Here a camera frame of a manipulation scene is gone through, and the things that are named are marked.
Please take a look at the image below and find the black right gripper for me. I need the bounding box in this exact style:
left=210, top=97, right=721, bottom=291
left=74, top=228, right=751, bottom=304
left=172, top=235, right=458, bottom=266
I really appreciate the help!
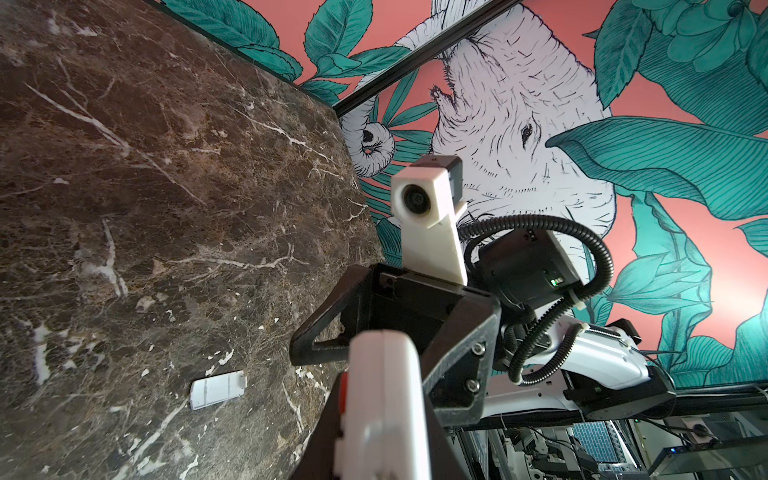
left=289, top=263, right=501, bottom=427

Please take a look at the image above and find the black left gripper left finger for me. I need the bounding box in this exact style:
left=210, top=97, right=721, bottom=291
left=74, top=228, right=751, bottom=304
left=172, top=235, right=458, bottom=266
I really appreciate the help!
left=291, top=371, right=348, bottom=480

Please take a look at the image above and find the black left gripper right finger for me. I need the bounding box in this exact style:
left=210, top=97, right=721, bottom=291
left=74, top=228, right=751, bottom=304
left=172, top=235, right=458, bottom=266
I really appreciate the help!
left=425, top=407, right=469, bottom=480

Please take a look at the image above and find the white remote control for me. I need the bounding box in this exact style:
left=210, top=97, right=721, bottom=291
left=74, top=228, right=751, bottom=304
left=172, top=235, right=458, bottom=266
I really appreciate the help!
left=334, top=330, right=432, bottom=479

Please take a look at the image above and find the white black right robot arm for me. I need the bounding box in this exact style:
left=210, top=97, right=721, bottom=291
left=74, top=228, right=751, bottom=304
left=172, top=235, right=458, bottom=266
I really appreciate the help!
left=289, top=215, right=677, bottom=429

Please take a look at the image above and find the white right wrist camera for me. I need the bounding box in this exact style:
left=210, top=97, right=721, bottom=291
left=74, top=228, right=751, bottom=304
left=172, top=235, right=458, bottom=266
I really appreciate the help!
left=391, top=155, right=468, bottom=286

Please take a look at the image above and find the black right corner frame post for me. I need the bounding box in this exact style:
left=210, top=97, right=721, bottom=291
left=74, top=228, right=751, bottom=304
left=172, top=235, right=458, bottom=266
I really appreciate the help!
left=333, top=0, right=520, bottom=117

